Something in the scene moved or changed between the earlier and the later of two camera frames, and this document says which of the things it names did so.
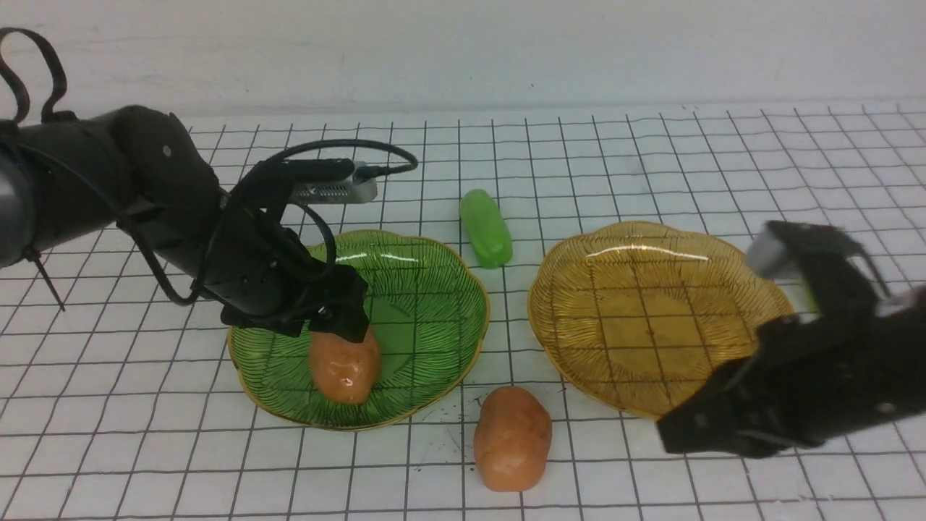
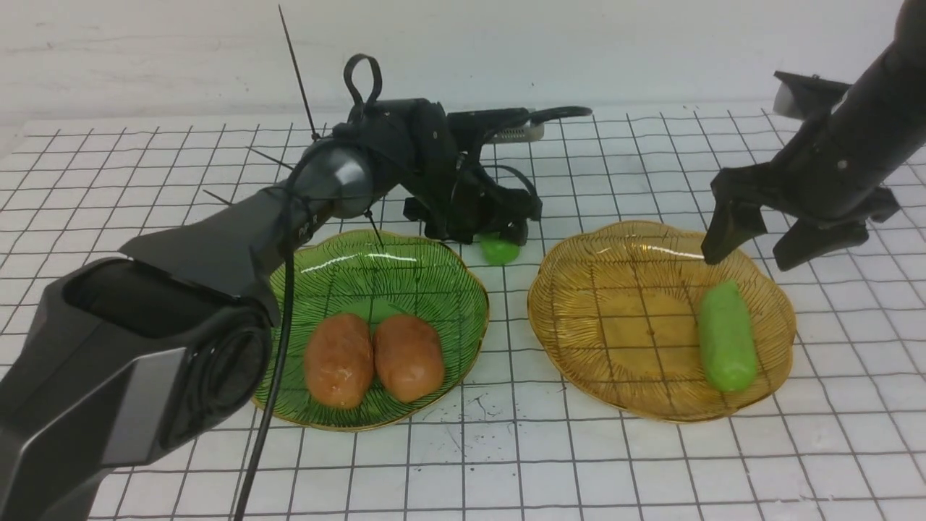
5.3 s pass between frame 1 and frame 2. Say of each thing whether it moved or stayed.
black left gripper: moved
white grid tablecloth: stayed
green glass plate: stayed
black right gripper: moved
